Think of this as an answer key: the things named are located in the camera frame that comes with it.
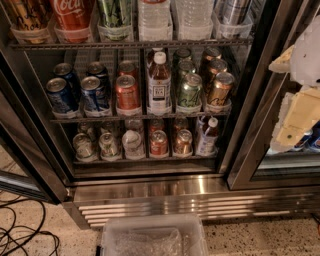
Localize clear water bottle right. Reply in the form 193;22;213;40
175;0;213;40

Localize right glass fridge door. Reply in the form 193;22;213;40
227;0;319;190

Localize bottle bottom shelf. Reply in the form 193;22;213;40
196;116;218;156

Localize tea bottle white cap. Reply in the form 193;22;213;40
148;52;172;115

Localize silver can top shelf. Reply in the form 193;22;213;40
212;0;253;39

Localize blue can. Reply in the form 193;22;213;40
81;76;111;117
45;77;79;119

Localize clear plastic bin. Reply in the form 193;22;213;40
100;214;209;256

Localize orange can front middle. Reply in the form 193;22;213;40
115;75;142;116

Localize yellow can top shelf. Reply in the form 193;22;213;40
1;0;52;44

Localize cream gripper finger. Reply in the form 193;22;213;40
270;88;320;153
268;45;294;73

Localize blue can front left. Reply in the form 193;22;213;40
45;77;79;119

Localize black floor cables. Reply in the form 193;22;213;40
0;189;61;256

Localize gold can middle shelf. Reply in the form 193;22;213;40
206;72;235;111

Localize red coca cola can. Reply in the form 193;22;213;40
49;0;94;43

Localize green can middle shelf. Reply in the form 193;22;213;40
177;73;202;113

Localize stainless steel fridge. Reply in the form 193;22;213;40
0;0;320;228

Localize clear water bottle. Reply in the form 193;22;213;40
137;0;172;41
175;0;213;40

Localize clear water bottle left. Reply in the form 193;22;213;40
137;0;172;41

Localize copper can bottom shelf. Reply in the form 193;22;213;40
173;129;193;157

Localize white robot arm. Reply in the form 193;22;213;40
268;16;320;153

